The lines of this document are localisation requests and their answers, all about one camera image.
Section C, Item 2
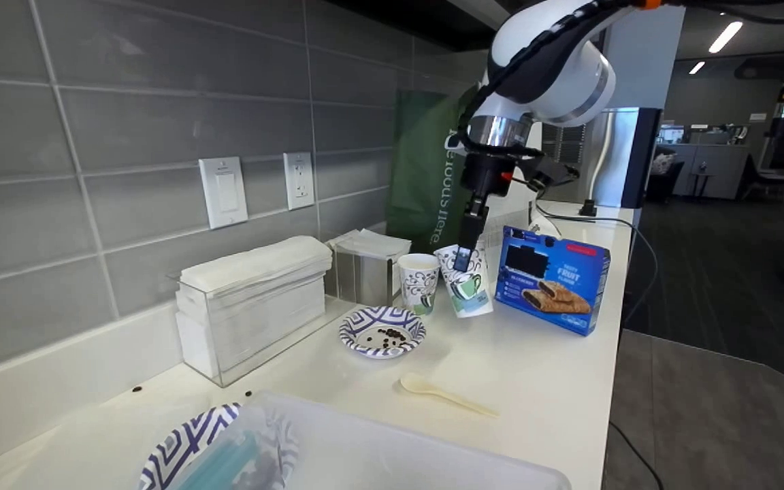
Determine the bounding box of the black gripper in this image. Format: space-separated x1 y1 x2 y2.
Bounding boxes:
461 149 540 250

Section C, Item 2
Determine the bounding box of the patterned paper coffee cup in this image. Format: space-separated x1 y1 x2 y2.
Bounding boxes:
437 245 492 319

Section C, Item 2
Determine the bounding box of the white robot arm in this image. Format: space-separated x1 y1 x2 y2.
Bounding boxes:
446 0 665 256

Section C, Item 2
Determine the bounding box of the upright patterned paper cup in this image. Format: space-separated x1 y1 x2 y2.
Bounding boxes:
398 252 438 316

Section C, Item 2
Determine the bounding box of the green white paper bag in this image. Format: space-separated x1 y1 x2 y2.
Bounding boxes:
386 88 475 252

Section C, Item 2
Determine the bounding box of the blue snack box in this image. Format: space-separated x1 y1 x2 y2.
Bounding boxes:
495 225 611 338

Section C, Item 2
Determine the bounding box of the metal napkin holder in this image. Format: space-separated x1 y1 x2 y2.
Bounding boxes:
328 229 411 304

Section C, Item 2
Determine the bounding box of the blue patterned paper plate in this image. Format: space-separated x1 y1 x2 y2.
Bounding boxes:
341 304 427 360

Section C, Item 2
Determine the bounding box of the white outlet plate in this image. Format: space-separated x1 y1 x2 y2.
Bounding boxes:
283 153 313 210

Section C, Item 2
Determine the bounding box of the beige plastic spoon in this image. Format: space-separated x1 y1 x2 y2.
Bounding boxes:
394 372 495 417

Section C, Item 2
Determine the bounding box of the clear plastic bin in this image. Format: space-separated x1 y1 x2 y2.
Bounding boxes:
166 395 571 490

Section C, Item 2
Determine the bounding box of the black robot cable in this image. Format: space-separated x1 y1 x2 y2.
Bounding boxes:
526 171 667 490

